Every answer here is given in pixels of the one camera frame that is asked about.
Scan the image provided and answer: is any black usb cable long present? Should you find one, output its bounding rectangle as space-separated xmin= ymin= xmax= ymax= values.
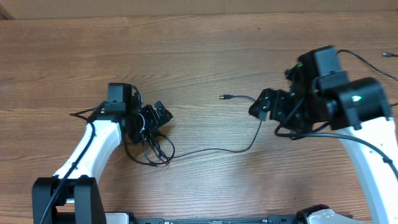
xmin=167 ymin=94 xmax=264 ymax=161

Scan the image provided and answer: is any black usb cable short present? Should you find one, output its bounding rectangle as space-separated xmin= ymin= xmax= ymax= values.
xmin=122 ymin=131 xmax=176 ymax=167

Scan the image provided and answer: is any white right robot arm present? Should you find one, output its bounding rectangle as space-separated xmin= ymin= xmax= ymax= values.
xmin=249 ymin=45 xmax=397 ymax=223

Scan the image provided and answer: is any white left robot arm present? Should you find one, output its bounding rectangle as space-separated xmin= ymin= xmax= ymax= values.
xmin=32 ymin=83 xmax=173 ymax=223

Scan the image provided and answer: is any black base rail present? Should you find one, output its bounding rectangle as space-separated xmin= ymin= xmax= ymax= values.
xmin=102 ymin=203 xmax=355 ymax=224

